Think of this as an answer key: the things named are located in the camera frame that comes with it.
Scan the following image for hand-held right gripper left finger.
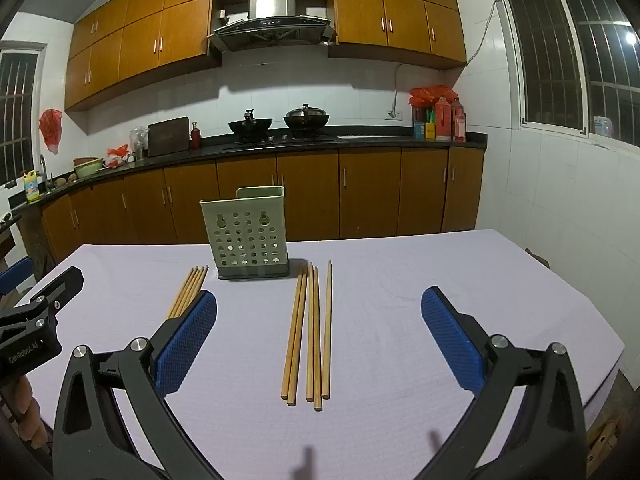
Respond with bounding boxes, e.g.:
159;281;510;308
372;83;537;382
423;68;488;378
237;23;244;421
51;289;223;480

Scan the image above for black wok with lid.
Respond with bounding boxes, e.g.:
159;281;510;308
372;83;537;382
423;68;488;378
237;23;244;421
283;104;331;133

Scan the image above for red and white plastic bag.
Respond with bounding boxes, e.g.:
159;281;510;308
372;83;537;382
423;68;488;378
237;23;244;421
105;144;130;170

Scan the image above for lavender tablecloth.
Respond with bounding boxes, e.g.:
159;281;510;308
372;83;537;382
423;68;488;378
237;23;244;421
10;229;626;480

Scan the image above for white power cable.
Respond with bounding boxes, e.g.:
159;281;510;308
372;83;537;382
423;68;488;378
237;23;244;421
392;0;503;113

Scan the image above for large red oil bottle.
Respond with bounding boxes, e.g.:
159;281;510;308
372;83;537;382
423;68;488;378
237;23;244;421
451;99;467;143
434;96;453;141

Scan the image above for gas stove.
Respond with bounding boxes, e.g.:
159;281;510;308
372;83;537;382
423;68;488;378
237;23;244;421
222;132;337;150

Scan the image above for wooden wall cabinet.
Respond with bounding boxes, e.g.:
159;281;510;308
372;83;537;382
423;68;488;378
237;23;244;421
327;0;468;68
64;0;223;111

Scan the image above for dark wooden cutting board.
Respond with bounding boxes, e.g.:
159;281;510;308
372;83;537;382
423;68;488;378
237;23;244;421
147;116;191;157

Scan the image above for person's left hand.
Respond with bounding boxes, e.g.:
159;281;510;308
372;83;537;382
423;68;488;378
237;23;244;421
12;375;48;441

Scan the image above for black open wok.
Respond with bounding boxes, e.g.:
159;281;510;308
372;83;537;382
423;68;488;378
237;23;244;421
228;108;274;136

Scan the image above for blue and yellow box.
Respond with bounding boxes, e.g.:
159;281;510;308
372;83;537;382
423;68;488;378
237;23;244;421
413;105;436;139

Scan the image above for wooden chair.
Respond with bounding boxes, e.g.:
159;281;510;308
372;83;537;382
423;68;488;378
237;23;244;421
585;375;631;476

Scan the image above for clear plastic bag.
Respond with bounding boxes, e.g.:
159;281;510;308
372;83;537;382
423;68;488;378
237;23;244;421
129;126;150;161

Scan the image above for black kitchen countertop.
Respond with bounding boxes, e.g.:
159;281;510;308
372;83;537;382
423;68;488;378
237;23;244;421
10;131;488;211

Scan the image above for small barred window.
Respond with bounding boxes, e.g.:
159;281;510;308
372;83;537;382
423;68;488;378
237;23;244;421
0;42;47;188

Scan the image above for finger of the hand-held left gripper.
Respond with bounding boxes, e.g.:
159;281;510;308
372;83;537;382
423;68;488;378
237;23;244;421
32;266;83;311
0;257;33;296

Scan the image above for red plastic bag on bottles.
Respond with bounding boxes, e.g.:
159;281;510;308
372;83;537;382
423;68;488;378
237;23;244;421
409;85;460;107

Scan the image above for large barred window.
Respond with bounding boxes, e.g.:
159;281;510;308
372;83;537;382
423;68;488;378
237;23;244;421
489;0;640;148

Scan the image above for wooden base cabinets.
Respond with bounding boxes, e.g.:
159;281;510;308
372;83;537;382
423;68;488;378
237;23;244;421
42;147;485;261

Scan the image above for green basin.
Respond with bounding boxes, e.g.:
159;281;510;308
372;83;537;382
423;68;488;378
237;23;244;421
73;156;105;179

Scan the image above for red hanging plastic bag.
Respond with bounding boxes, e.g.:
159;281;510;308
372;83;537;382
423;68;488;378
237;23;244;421
39;108;63;155

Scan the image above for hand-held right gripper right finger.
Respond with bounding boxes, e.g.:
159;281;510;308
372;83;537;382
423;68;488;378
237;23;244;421
415;286;587;480

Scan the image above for steel range hood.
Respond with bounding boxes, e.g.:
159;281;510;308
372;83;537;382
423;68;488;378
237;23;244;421
206;0;335;53

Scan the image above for green perforated chopstick holder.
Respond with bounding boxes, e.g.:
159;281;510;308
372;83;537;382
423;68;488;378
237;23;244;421
199;186;292;281

